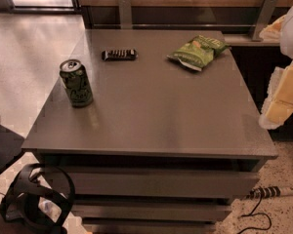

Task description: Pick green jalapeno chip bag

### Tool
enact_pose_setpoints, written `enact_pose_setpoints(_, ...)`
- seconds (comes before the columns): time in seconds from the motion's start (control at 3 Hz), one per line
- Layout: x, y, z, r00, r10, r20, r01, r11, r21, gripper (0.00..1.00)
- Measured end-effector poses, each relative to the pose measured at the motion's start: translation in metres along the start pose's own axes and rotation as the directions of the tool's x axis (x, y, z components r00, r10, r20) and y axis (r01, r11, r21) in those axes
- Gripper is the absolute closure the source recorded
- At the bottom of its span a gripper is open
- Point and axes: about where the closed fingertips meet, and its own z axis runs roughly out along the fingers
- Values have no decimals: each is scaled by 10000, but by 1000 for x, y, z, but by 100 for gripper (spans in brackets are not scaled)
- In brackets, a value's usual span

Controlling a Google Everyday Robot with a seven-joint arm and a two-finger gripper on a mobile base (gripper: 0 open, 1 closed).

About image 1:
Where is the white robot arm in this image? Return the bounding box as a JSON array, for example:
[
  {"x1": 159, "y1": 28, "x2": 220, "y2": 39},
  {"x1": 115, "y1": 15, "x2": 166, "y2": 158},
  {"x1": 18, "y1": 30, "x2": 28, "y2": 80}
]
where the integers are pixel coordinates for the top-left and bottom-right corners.
[{"x1": 259, "y1": 6, "x2": 293, "y2": 130}]

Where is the black side table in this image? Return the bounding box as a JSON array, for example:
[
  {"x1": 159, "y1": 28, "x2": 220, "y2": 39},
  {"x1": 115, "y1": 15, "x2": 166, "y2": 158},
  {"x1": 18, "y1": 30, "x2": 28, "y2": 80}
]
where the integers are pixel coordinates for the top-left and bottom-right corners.
[{"x1": 0, "y1": 125, "x2": 24, "y2": 175}]

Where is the black floor cable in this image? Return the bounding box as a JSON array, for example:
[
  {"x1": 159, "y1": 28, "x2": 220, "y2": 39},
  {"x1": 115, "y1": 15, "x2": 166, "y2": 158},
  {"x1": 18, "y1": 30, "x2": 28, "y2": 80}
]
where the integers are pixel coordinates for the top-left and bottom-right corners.
[{"x1": 235, "y1": 195, "x2": 272, "y2": 234}]

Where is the green jalapeno chip bag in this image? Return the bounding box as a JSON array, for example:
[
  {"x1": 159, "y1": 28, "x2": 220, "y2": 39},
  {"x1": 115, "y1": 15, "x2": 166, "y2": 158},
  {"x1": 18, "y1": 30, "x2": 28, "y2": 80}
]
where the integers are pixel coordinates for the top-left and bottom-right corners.
[{"x1": 167, "y1": 35, "x2": 229, "y2": 71}]

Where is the metal shelf bracket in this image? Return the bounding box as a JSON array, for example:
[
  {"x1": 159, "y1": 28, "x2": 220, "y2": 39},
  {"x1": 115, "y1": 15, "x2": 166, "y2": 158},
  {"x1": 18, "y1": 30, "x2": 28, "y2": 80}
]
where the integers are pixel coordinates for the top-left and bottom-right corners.
[
  {"x1": 249, "y1": 0, "x2": 278, "y2": 42},
  {"x1": 118, "y1": 0, "x2": 133, "y2": 29}
]

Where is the black VR headset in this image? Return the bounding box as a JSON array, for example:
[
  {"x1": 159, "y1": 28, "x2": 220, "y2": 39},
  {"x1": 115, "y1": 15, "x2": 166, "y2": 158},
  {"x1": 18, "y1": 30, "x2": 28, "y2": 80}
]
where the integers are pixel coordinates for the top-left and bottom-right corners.
[{"x1": 0, "y1": 163, "x2": 75, "y2": 234}]

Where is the left metal shelf bracket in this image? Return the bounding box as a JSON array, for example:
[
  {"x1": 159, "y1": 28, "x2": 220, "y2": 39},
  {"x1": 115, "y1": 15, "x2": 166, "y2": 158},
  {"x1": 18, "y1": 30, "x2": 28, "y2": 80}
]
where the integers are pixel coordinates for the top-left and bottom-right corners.
[{"x1": 118, "y1": 0, "x2": 133, "y2": 29}]

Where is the grey drawer cabinet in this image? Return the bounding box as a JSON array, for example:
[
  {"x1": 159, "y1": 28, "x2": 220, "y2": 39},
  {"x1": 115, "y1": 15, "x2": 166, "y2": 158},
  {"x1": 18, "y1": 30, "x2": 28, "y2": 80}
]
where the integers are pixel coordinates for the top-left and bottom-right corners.
[{"x1": 23, "y1": 29, "x2": 277, "y2": 234}]

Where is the striped cable connector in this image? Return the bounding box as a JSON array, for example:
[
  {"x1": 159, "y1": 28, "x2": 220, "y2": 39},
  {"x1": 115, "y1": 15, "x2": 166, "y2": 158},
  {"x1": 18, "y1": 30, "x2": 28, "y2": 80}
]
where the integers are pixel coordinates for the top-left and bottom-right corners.
[{"x1": 246, "y1": 186, "x2": 293, "y2": 199}]

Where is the right metal shelf bracket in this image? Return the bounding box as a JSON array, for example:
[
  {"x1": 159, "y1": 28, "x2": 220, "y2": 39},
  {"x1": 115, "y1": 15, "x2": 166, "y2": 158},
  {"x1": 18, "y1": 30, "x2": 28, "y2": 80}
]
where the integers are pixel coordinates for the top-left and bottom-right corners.
[{"x1": 249, "y1": 0, "x2": 278, "y2": 42}]

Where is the green soda can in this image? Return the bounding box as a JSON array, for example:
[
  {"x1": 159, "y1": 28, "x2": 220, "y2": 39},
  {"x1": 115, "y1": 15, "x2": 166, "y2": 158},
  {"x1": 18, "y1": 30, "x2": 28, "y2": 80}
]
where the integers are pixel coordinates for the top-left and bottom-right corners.
[{"x1": 60, "y1": 59, "x2": 93, "y2": 107}]

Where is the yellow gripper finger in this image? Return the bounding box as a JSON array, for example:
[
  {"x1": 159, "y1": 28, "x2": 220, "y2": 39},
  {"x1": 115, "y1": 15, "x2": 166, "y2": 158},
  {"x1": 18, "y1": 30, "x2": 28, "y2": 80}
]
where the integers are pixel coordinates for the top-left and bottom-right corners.
[
  {"x1": 259, "y1": 16, "x2": 285, "y2": 40},
  {"x1": 259, "y1": 61, "x2": 293, "y2": 130}
]

